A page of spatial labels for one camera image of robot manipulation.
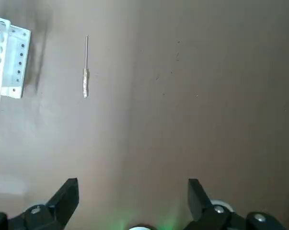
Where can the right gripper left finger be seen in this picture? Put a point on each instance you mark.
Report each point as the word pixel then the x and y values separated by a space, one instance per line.
pixel 60 210

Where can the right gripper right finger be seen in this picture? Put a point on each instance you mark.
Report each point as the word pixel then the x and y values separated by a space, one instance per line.
pixel 201 206

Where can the white test tube rack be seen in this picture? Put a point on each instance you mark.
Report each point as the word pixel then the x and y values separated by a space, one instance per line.
pixel 8 93

